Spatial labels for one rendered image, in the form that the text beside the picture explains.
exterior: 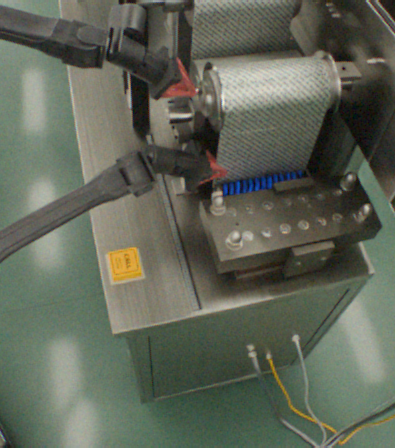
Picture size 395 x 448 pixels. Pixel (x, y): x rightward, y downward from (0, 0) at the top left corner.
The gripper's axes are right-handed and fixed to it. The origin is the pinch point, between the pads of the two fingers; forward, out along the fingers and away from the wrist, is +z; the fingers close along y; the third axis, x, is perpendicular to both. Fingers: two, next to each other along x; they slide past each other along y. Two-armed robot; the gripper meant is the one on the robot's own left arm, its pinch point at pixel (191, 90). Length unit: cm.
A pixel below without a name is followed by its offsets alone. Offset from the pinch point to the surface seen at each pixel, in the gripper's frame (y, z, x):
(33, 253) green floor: -46, 38, -132
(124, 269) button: 19.3, 8.5, -38.3
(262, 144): 7.0, 18.8, 0.9
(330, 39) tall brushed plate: -13.1, 27.4, 24.3
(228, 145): 7.4, 11.8, -3.2
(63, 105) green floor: -136, 52, -117
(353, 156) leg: -9, 67, 4
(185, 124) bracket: -2.7, 8.1, -9.8
